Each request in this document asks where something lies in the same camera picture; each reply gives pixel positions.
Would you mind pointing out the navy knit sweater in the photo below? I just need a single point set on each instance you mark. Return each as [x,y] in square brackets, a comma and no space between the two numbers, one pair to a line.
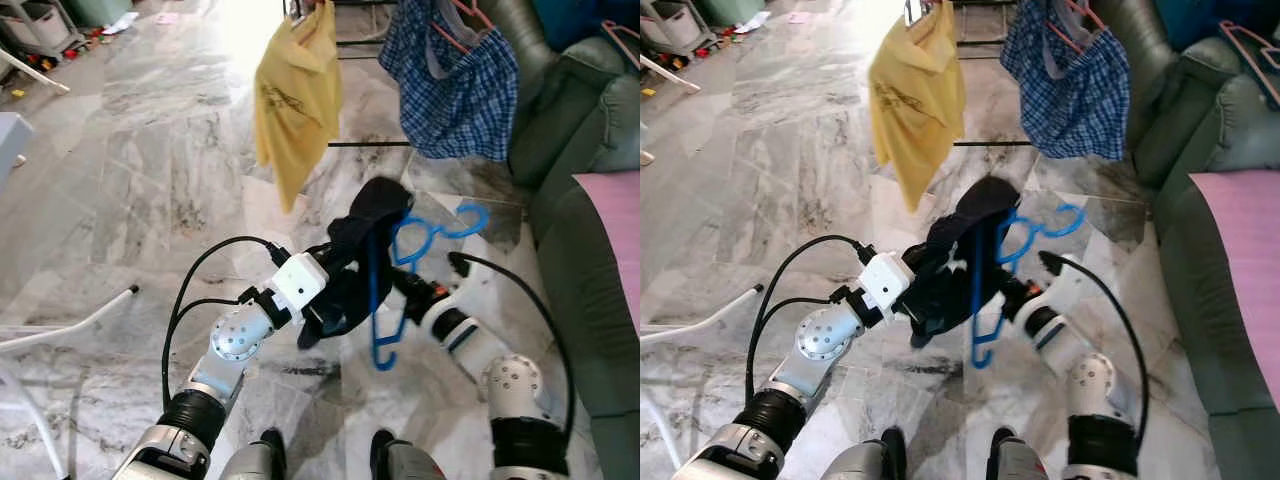
[365,230]
[965,240]

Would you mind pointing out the white paper sheet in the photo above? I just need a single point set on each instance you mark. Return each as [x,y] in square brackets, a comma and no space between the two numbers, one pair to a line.
[120,22]
[752,20]

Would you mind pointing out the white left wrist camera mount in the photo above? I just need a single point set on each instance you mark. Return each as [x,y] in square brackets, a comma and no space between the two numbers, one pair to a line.
[300,282]
[887,282]

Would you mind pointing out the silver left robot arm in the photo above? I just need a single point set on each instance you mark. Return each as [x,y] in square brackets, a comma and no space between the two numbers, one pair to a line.
[830,335]
[230,345]

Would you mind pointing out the silver right robot leg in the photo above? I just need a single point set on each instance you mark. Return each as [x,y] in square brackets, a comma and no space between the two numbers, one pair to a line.
[405,460]
[1015,460]

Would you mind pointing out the silver robot leg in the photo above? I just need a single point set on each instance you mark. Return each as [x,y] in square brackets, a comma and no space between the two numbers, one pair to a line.
[405,460]
[255,460]
[860,460]
[1015,460]

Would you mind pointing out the dark metal clothes rack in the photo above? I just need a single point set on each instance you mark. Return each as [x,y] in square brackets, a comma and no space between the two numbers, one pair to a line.
[370,143]
[990,143]

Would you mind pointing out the pink cloth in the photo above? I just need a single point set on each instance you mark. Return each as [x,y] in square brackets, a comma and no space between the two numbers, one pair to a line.
[612,240]
[1240,250]

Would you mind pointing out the blue plastic hanger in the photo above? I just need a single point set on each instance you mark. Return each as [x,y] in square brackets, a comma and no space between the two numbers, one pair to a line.
[978,300]
[374,300]

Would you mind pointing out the beige plastic chair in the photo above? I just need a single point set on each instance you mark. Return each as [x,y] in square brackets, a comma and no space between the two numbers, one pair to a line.
[670,75]
[35,70]

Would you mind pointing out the blue plaid shirt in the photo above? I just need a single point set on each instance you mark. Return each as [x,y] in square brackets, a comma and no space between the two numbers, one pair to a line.
[450,100]
[1070,100]

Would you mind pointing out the silver left robot leg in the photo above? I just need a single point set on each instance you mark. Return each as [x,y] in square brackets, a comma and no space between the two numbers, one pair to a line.
[860,460]
[255,460]

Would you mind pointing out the grey storage cart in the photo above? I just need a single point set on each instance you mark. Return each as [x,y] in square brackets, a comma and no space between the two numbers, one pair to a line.
[675,25]
[40,25]

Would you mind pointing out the green bin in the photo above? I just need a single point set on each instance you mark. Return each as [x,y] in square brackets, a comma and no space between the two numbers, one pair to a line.
[730,10]
[95,10]

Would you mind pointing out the dark green sofa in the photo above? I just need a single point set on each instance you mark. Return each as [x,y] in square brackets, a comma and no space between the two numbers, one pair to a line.
[570,120]
[1210,130]

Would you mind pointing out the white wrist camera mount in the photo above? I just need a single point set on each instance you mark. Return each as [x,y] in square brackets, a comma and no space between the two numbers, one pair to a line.
[887,282]
[1070,285]
[300,282]
[480,285]

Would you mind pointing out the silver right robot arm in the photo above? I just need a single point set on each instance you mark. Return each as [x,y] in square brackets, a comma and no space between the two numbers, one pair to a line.
[1090,385]
[500,370]

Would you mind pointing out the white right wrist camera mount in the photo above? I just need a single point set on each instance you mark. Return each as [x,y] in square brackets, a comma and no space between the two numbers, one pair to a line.
[1070,285]
[480,285]

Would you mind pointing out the yellow shirt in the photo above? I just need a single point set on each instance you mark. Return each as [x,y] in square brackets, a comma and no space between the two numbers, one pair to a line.
[915,110]
[295,110]

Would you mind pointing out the red plastic hanger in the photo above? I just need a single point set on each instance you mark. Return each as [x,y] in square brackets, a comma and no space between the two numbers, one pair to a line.
[620,30]
[450,37]
[1065,37]
[1245,32]

